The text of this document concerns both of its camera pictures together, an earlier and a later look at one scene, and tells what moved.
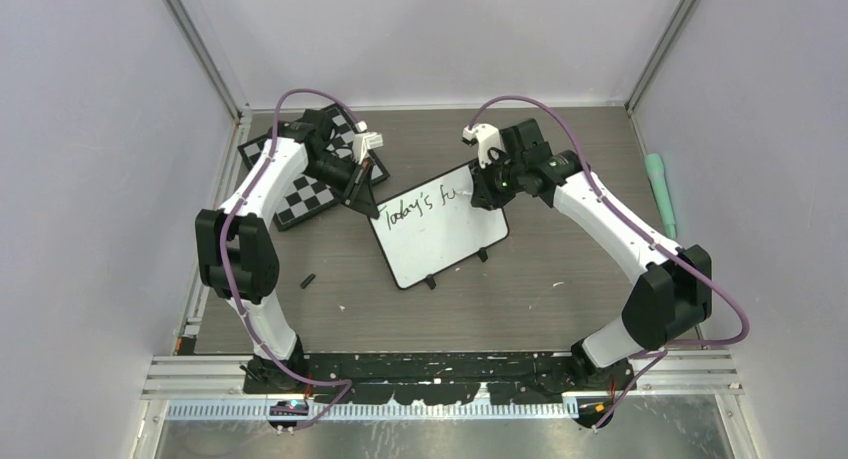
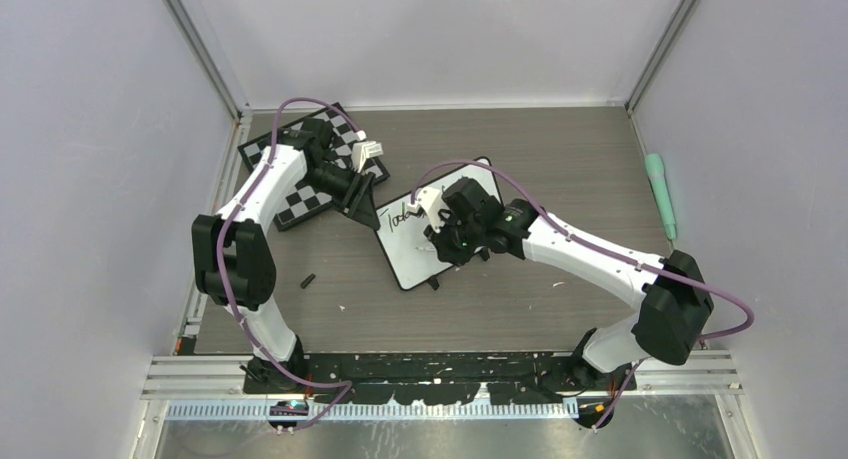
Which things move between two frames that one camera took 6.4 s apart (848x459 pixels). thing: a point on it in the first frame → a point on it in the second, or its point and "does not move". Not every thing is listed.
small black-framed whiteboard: [435, 225] does not move
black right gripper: [485, 196] → [445, 251]
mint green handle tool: [655, 168] does not move
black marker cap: [307, 281] does not move
